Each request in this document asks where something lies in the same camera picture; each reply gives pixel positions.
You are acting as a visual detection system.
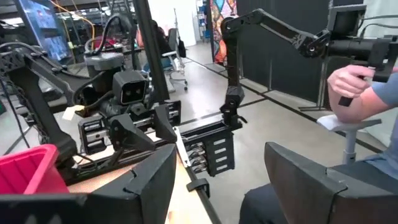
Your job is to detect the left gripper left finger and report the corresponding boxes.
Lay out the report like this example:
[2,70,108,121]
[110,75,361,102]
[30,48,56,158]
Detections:
[0,143,177,224]

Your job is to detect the person's forearm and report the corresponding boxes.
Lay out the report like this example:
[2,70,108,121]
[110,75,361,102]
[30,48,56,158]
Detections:
[328,86,393,124]

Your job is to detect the person's hand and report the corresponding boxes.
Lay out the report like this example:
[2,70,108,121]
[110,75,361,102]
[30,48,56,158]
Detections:
[326,64,376,99]

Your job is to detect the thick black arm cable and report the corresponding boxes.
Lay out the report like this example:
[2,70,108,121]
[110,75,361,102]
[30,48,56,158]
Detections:
[93,14,136,57]

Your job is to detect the colourful patterned banner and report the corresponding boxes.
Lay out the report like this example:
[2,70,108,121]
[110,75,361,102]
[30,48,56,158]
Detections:
[210,0,239,65]

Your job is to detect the blue display screen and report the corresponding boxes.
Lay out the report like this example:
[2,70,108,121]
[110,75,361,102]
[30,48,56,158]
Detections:
[14,0,73,65]

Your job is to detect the red plastic bin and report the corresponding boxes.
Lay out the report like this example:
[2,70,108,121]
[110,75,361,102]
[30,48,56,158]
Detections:
[0,143,70,195]

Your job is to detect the person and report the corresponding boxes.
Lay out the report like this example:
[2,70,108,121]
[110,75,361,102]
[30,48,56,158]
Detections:
[136,19,171,74]
[238,67,398,224]

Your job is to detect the grey mesh office chair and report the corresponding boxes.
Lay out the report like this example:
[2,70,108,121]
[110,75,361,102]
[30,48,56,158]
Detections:
[161,27,189,93]

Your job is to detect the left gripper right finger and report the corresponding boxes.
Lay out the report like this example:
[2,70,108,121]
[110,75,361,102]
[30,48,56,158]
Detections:
[264,141,398,224]

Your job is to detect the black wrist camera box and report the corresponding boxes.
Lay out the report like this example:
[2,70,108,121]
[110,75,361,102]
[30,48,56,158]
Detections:
[112,70,149,106]

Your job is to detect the black slotted box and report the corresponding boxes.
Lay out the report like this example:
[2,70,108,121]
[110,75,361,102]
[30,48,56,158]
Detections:
[181,120,236,177]

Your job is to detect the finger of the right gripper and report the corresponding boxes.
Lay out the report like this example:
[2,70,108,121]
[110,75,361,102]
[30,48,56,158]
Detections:
[108,113,157,153]
[154,103,178,144]

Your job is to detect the white chair armrest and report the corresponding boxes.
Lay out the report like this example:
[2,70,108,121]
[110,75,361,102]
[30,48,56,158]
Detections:
[316,114,382,165]

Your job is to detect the yellow paper tag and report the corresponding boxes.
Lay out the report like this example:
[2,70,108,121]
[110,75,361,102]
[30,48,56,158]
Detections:
[62,105,85,121]

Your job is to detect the black robot arm with camera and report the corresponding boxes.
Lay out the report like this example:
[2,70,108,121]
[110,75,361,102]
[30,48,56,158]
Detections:
[0,0,178,185]

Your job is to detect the black table edge clamp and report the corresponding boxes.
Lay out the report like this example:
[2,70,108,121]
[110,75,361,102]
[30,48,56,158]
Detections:
[186,177,211,198]

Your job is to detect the black curtain partition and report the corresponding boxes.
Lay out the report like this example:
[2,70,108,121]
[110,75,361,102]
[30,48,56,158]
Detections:
[236,0,364,110]

